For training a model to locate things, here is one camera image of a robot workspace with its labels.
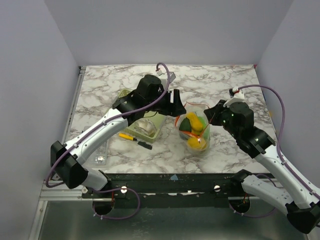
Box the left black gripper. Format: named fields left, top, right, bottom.
left=145, top=87, right=187, bottom=118

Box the dark green avocado toy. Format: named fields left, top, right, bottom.
left=179, top=117, right=192, bottom=133

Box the yellow corn toy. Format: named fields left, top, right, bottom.
left=186, top=112, right=204, bottom=132

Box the clear zip top bag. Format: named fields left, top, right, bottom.
left=174, top=101, right=211, bottom=155

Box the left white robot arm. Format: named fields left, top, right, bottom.
left=50, top=72, right=186, bottom=198

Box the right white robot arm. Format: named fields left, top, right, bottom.
left=204, top=100, right=320, bottom=234

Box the pale green perforated basket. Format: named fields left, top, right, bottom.
left=109, top=89, right=166, bottom=144

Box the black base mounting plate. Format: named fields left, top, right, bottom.
left=82, top=170, right=251, bottom=209

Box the clear plastic compartment box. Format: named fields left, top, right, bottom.
left=86, top=142, right=108, bottom=167

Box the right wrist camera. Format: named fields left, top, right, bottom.
left=228, top=87, right=245, bottom=105

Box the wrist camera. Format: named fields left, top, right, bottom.
left=156, top=69, right=176, bottom=88
left=228, top=87, right=245, bottom=105

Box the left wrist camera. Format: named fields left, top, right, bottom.
left=156, top=69, right=176, bottom=88

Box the yellow handled black brush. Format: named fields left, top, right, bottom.
left=118, top=133, right=153, bottom=150

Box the aluminium frame rail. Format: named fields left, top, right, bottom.
left=38, top=182, right=87, bottom=201

